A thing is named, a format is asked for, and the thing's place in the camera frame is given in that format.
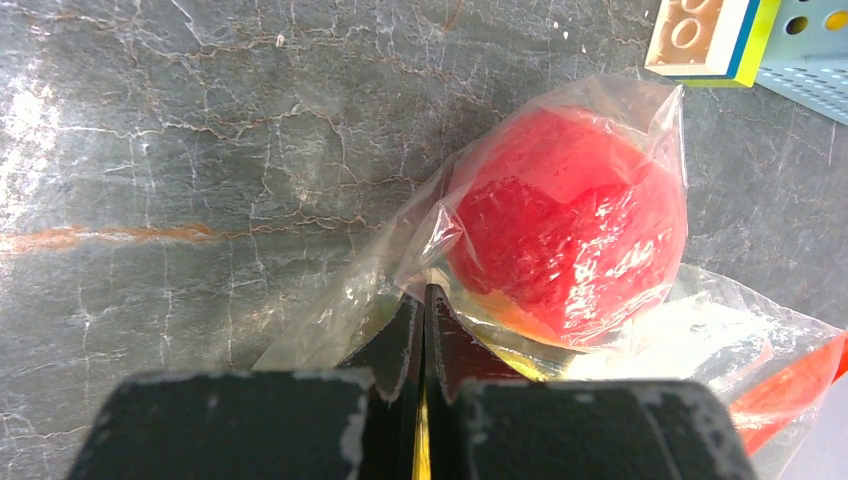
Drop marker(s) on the clear zip top bag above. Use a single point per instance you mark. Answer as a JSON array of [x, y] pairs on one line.
[[771, 366]]

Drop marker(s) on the light blue plastic basket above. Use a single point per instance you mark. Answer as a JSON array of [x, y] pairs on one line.
[[806, 56]]

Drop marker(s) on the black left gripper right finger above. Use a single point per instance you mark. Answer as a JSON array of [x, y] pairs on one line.
[[488, 421]]

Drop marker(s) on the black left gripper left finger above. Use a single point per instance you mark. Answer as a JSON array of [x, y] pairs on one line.
[[354, 421]]

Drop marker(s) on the red toy apple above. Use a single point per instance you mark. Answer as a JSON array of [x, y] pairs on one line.
[[568, 229]]

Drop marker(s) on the white green toy block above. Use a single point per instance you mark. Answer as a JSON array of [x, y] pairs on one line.
[[711, 43]]

